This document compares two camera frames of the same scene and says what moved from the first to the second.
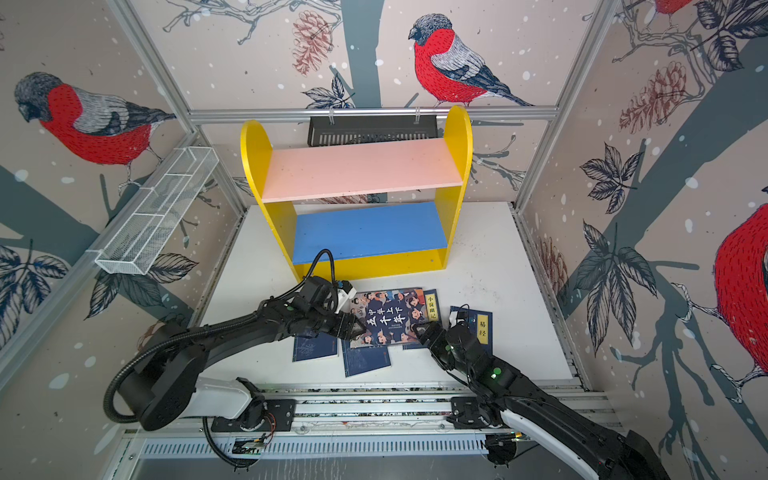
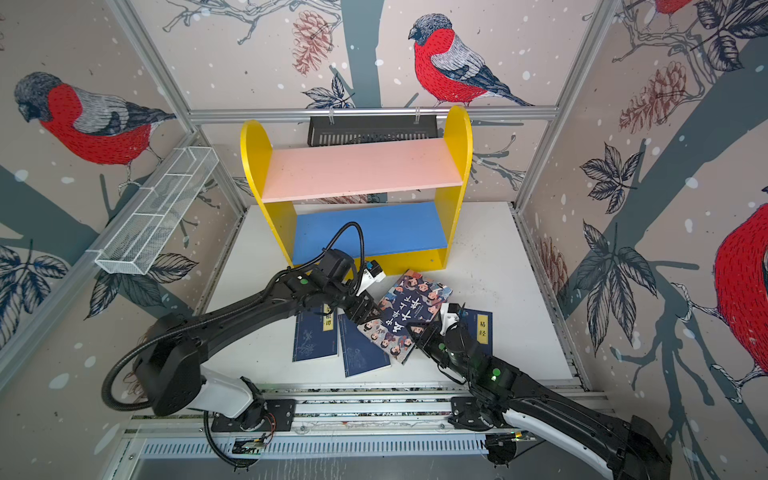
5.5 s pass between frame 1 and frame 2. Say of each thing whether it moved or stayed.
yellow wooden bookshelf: stayed
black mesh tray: stayed
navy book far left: stayed
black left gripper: moved
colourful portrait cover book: moved
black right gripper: stayed
